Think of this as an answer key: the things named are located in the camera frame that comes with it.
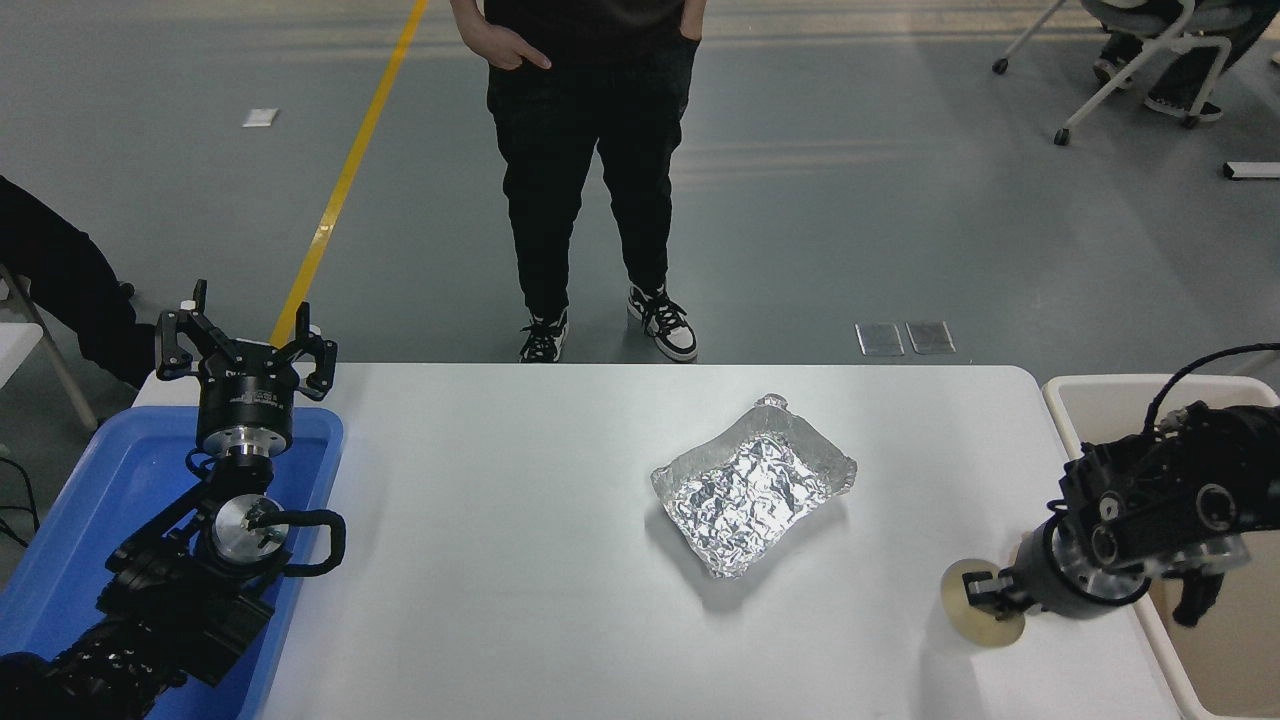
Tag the metal floor plate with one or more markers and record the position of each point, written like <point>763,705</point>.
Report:
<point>930,337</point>
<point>880,339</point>

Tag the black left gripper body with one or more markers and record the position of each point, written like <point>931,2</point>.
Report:
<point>246,395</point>

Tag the crumpled foil tray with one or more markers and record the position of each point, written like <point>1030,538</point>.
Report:
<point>750,490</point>

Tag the seated person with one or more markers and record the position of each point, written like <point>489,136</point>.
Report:
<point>60,270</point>

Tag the large pale bin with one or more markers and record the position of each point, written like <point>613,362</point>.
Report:
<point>1200,660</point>

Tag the standing person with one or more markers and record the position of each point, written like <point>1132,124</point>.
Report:
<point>580,120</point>

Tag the white chair with grey frame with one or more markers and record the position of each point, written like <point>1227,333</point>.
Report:
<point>15,350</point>

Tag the white flat floor bar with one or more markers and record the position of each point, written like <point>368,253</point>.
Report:
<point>1252,170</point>

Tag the grey wheeled office chair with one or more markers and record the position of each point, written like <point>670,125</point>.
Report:
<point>1140,65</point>

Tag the blue plastic tray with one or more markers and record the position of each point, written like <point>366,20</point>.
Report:
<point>95,500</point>

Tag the white paper cup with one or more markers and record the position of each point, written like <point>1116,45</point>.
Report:
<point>990,628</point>

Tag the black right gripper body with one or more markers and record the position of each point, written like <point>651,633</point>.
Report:
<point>1045,580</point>

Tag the person on office chair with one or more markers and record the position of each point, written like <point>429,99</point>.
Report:
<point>1190,80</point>

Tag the person's right hand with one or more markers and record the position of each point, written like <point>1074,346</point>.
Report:
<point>505,47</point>

